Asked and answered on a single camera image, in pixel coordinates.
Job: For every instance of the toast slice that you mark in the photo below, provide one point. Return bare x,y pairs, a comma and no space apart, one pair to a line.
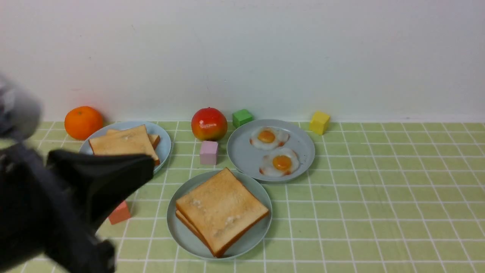
154,139
129,141
183,219
222,209

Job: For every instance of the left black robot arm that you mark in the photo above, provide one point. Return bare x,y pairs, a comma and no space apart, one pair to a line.
56,208

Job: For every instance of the green cube block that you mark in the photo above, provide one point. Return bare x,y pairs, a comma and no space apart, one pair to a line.
241,117

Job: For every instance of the back fried egg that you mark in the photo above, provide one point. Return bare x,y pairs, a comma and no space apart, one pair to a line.
268,138

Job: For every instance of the fried egg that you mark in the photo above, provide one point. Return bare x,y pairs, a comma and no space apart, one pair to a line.
268,138
279,162

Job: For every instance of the grey blue egg plate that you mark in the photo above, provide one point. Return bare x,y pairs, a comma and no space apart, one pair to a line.
247,158

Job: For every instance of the red yellow apple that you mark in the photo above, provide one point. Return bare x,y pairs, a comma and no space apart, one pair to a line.
209,124

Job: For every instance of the pink cube block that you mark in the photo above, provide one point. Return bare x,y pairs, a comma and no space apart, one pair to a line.
208,153

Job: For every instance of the front fried egg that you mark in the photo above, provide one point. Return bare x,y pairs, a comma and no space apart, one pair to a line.
279,162

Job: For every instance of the yellow cube block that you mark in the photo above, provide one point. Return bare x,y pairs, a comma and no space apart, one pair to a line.
319,123

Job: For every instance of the blue bread plate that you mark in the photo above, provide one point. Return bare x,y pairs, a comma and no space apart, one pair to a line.
163,150

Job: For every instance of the teal front plate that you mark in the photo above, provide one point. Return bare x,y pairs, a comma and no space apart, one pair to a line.
189,242

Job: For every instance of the salmon cube block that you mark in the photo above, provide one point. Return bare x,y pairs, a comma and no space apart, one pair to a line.
120,214

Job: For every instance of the orange tangerine fruit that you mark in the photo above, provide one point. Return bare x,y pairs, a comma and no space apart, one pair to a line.
82,122

